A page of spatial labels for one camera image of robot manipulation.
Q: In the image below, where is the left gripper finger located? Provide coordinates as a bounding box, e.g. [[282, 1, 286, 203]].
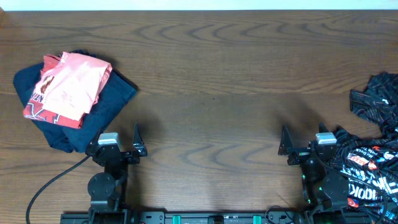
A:
[[89, 129, 102, 146], [132, 123, 145, 151]]

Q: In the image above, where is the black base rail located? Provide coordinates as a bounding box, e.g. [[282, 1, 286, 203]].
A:
[[60, 210, 373, 224]]

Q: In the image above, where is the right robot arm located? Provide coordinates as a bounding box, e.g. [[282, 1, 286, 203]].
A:
[[278, 123, 348, 223]]

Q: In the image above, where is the red printed folded shirt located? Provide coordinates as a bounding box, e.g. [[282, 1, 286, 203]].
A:
[[23, 52, 113, 129]]

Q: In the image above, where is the black printed cycling jersey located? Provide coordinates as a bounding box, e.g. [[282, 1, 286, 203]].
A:
[[329, 72, 397, 223]]

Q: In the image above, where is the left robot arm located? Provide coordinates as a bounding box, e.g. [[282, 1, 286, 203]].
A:
[[86, 124, 147, 224]]

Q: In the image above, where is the navy blue folded garment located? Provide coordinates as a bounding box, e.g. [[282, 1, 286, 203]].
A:
[[13, 54, 137, 153]]

